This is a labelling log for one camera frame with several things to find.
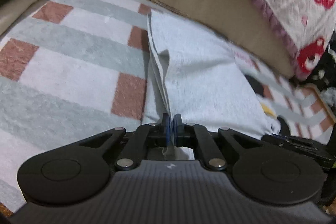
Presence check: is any black spotted cloth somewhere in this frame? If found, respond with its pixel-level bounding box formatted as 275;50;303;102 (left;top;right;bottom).
307;39;336;110

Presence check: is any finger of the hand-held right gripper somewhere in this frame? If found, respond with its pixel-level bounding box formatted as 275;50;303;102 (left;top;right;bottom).
261;133;286;149

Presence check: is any checked rug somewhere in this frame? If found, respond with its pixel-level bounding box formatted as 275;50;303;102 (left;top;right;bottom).
0;0;336;214

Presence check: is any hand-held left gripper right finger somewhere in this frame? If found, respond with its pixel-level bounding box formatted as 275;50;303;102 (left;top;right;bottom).
173;113;264;171

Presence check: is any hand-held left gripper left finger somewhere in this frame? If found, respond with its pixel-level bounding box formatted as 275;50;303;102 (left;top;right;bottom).
77;113;173;171

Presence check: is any light blue garment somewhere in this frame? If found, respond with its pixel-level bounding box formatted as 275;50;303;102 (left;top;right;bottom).
143;9;271;161

